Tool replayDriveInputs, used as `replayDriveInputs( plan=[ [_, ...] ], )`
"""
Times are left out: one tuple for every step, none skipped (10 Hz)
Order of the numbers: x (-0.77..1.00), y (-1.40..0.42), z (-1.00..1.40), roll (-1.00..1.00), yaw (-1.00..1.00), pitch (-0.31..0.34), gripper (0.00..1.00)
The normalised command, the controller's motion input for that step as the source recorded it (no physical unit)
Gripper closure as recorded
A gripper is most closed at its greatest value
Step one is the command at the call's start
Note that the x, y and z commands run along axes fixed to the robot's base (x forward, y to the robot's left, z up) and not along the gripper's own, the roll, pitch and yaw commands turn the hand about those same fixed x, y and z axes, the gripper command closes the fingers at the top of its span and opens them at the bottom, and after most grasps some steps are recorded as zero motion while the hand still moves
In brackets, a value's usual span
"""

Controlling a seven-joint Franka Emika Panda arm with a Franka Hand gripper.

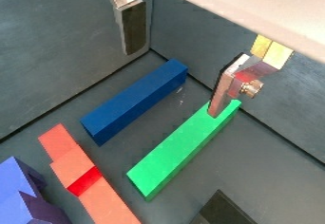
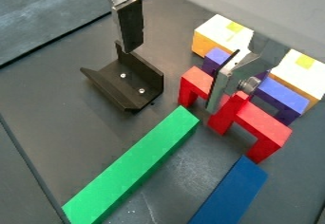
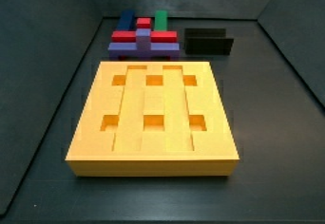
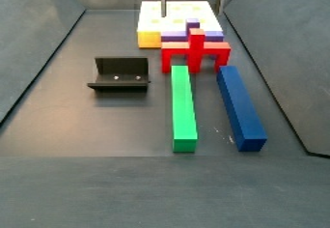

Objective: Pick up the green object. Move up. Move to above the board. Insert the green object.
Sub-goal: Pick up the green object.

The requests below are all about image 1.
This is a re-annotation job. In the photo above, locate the purple notched block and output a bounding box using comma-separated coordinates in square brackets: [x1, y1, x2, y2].
[0, 157, 72, 224]

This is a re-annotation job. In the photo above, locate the black angled bracket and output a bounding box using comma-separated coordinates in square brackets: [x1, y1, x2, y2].
[189, 190, 258, 224]

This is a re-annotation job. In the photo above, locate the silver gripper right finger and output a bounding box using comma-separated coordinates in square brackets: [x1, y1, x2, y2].
[208, 53, 264, 118]

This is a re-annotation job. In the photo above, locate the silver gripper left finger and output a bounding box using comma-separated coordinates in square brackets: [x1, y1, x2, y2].
[111, 0, 146, 55]

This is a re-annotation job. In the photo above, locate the red notched block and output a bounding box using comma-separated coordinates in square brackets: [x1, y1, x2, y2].
[38, 124, 141, 224]

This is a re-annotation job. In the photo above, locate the green rectangular block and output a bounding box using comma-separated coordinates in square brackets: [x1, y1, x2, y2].
[127, 100, 241, 201]

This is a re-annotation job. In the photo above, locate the dark blue rectangular block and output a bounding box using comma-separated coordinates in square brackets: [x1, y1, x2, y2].
[80, 59, 187, 146]

